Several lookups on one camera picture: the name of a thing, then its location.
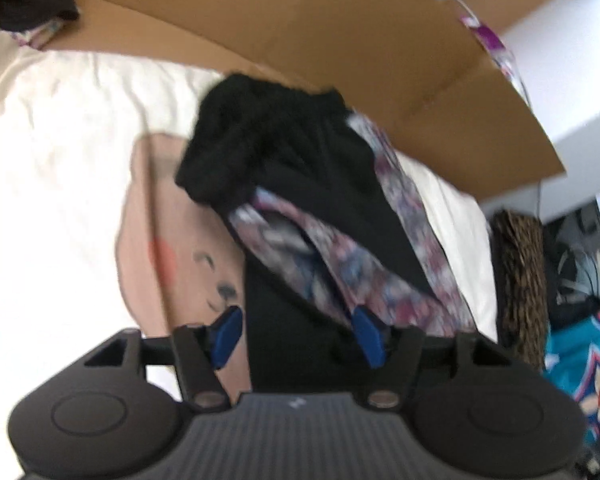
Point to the teal patterned jersey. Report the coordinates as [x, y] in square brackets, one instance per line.
[585, 375]

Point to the black bag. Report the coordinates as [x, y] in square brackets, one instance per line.
[570, 310]

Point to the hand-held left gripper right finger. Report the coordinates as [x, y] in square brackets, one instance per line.
[370, 337]

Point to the purple tissue pack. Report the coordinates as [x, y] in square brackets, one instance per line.
[490, 45]

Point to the grey bag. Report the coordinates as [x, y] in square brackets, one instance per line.
[582, 230]

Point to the leopard print garment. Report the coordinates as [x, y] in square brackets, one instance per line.
[522, 285]

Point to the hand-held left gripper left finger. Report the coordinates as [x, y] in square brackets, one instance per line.
[228, 337]

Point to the black bear-print pants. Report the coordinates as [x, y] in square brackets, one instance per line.
[290, 150]

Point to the flattened cardboard sheet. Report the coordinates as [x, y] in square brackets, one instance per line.
[330, 35]

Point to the cream bear-print blanket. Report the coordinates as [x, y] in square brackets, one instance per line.
[70, 160]

